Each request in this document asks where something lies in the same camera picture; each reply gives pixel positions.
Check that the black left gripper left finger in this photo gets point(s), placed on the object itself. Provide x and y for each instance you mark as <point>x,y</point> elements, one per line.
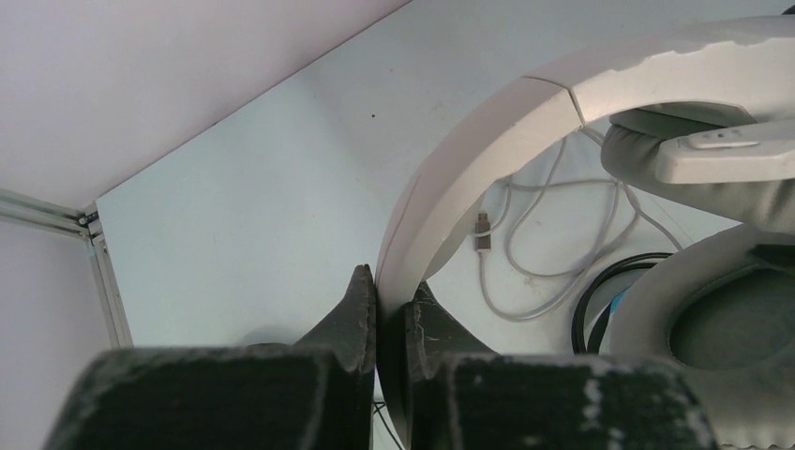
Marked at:
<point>314,394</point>

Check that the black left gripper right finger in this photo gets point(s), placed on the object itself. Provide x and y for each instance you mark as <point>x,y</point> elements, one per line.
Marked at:
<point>459,394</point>

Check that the black and blue gaming headset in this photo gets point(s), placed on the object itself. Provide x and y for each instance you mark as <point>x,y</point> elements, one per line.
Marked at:
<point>587,335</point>

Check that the white over-ear headphones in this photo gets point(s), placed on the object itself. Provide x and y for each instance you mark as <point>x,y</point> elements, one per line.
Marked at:
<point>701,115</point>

